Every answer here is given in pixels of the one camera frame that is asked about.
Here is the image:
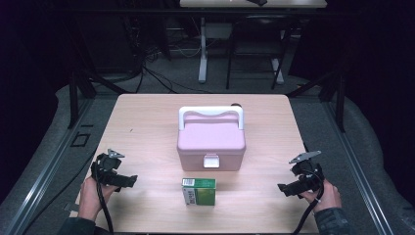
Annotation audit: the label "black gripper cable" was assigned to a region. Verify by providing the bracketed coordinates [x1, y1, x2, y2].
[292, 180, 326, 235]
[93, 169, 115, 235]

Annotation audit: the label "black chair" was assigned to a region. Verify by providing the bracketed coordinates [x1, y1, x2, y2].
[225, 14, 296, 91]

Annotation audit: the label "green cardboard box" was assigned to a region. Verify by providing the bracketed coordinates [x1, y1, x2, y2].
[181, 177, 217, 207]

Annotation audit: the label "pink storage box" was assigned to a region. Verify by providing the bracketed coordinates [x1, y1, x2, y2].
[176, 105, 248, 172]

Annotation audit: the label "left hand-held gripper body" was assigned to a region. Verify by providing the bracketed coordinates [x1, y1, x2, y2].
[90, 148, 126, 188]

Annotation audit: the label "person's right hand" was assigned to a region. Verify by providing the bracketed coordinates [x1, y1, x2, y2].
[298, 178, 343, 214]

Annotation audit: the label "black metal stand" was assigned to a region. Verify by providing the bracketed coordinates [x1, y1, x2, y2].
[287, 70, 347, 133]
[67, 63, 131, 130]

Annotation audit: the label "black tape square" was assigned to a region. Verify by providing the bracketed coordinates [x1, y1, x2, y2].
[69, 131, 92, 148]

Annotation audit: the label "white desk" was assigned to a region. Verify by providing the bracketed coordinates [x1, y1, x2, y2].
[179, 0, 328, 85]

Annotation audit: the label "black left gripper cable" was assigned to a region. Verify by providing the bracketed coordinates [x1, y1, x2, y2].
[93, 169, 115, 235]

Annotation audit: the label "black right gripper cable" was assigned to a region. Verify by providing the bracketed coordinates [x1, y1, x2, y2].
[292, 180, 326, 235]

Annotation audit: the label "black floor cables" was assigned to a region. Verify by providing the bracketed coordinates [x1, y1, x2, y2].
[135, 45, 213, 95]

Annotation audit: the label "person's left hand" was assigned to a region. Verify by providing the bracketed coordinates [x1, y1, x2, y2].
[77, 175, 120, 222]

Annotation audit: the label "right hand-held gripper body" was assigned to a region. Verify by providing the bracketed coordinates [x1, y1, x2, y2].
[288, 150, 326, 194]

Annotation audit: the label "aluminium floor rail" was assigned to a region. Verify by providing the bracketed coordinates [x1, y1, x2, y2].
[321, 97, 396, 235]
[0, 97, 96, 235]

